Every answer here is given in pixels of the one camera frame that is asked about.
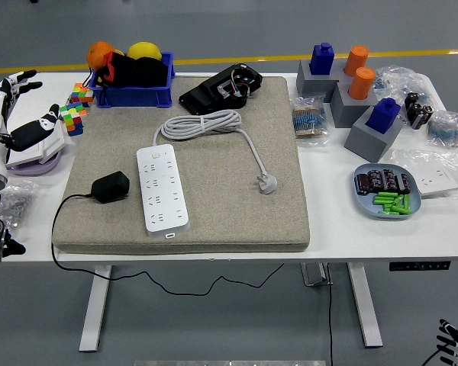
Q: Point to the robot right hand white black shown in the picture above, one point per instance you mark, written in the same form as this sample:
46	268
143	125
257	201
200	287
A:
452	343

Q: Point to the purple plate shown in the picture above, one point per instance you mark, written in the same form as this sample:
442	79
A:
34	169

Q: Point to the large colourful puzzle cube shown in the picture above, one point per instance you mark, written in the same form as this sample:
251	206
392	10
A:
73	118

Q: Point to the black table control panel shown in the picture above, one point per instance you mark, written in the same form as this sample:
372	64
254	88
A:
420	266

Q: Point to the small colourful puzzle cube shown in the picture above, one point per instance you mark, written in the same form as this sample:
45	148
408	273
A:
82	93

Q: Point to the clear bag of metal nuts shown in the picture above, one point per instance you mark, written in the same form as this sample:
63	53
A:
17	202

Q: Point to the white table leg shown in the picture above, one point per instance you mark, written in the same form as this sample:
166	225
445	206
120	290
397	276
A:
364	305
95	305

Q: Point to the orange fruit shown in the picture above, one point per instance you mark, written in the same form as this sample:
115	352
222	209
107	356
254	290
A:
99	53

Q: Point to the blue plastic bin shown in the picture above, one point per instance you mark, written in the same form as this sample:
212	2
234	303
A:
137	97

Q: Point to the black pouch with red trim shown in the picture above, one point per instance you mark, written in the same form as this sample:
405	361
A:
137	72

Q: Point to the blue-grey plate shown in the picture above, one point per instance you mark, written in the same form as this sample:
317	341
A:
366	206

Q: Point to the yellow lemon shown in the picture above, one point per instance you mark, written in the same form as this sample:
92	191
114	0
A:
144	50

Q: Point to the large clear plastic bag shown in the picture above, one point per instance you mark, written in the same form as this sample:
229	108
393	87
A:
454	160

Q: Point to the clear bag of blue resistors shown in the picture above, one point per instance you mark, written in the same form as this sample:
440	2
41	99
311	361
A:
444	131

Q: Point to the grey block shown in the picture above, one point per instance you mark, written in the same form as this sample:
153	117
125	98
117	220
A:
347	112
313	85
366	143

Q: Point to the loose black capacitor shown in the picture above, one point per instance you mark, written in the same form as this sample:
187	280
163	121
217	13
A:
411	101
425	116
415	113

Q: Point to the blue peg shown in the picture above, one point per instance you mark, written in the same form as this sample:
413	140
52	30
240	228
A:
321	59
383	116

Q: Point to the grey-brown mat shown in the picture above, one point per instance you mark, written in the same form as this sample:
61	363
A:
221	213

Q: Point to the clear bag of striped resistors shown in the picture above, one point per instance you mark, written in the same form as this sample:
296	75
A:
309	122

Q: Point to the crumpled clear bag with resistors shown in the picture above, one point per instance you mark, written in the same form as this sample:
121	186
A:
397	82

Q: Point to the orange cylinder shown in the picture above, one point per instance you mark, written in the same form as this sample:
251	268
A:
362	84
356	61

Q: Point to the white wall switch panel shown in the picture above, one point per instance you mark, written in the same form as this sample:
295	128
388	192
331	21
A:
57	143
26	156

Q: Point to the metal bracket under table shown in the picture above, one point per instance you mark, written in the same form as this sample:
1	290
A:
315	274

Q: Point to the white wall socket panel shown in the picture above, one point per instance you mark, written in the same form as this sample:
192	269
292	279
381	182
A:
437	182

